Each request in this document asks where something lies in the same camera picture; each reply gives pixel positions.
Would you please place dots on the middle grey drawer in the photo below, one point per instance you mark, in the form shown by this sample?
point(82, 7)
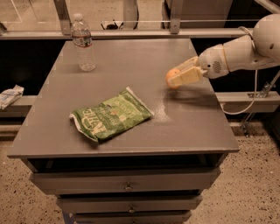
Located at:
point(129, 204)

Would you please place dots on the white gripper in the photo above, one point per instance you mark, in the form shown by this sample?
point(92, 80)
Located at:
point(212, 62)

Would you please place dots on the orange fruit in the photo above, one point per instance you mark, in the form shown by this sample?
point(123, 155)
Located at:
point(173, 79)

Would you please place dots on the metal railing frame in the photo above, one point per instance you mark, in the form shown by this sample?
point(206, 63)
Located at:
point(133, 19)

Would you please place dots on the bottom grey drawer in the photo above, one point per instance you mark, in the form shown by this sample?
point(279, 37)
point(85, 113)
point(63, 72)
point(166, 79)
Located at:
point(159, 217)

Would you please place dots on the clear plastic water bottle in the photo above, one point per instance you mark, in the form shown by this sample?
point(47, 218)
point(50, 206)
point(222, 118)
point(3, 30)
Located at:
point(83, 43)

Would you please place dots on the grey drawer cabinet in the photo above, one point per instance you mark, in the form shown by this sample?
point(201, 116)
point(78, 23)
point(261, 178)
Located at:
point(116, 145)

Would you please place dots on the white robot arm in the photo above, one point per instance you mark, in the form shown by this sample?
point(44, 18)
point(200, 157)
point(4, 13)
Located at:
point(253, 51)

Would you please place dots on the white wipes packet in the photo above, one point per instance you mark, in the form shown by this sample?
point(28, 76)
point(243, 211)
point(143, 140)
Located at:
point(8, 96)

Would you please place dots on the green jalapeno chip bag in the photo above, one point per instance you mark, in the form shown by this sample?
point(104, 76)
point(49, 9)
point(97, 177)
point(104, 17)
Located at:
point(111, 117)

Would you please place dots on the top grey drawer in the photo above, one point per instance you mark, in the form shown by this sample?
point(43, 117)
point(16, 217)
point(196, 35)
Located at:
point(132, 181)

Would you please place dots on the grey drawer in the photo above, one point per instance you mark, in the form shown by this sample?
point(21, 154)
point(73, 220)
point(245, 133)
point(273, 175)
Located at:
point(129, 204)
point(132, 181)
point(159, 217)

